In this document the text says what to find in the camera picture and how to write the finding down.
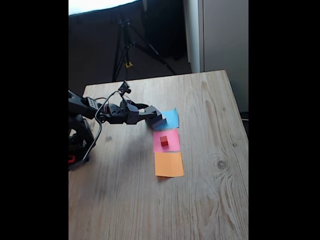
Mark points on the medium dark block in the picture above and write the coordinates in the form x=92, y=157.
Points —
x=157, y=115

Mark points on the large grey block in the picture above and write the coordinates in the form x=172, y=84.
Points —
x=160, y=123

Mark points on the small red cube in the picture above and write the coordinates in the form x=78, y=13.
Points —
x=164, y=141

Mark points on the blue paper sheet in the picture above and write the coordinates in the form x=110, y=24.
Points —
x=172, y=117

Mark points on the pink paper sheet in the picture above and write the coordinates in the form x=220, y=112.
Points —
x=175, y=140

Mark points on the yellow tape under tall tripod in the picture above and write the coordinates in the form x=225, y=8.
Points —
x=128, y=65

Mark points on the orange paper sheet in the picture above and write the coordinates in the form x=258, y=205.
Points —
x=168, y=163

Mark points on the tall black tripod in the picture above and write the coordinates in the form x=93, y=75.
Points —
x=124, y=45

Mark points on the bright white light panel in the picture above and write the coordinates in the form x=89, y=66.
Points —
x=100, y=5

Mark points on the white cabinet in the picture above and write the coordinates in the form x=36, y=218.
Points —
x=225, y=37

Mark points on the small wrist camera board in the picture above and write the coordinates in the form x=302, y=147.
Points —
x=125, y=87

